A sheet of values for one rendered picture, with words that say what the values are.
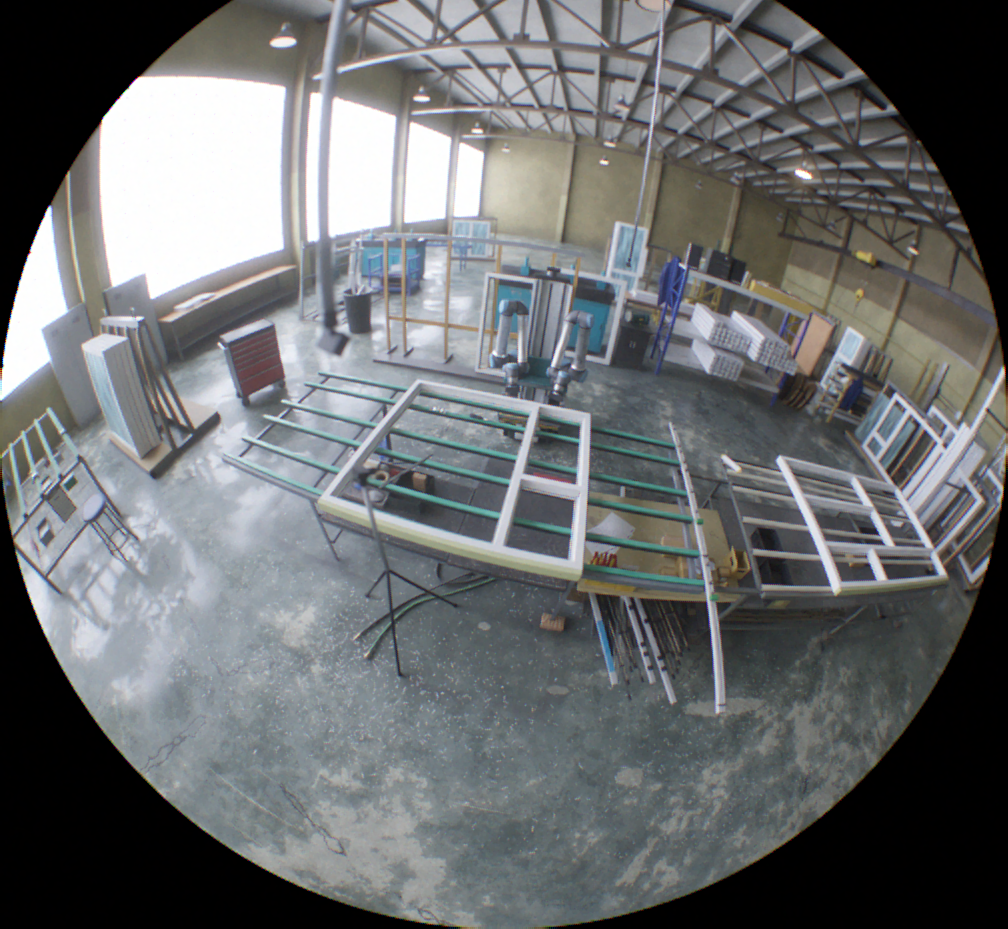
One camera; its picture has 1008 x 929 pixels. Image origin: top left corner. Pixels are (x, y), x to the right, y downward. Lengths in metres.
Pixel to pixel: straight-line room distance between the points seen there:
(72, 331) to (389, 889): 7.72
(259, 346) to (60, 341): 4.19
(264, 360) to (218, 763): 4.43
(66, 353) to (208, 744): 6.19
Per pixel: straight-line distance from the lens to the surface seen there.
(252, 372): 5.05
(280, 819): 2.77
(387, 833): 2.55
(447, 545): 1.82
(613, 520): 2.48
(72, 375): 7.55
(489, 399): 2.88
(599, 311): 6.19
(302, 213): 10.80
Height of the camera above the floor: 2.43
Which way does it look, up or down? 36 degrees down
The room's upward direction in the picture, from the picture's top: 7 degrees clockwise
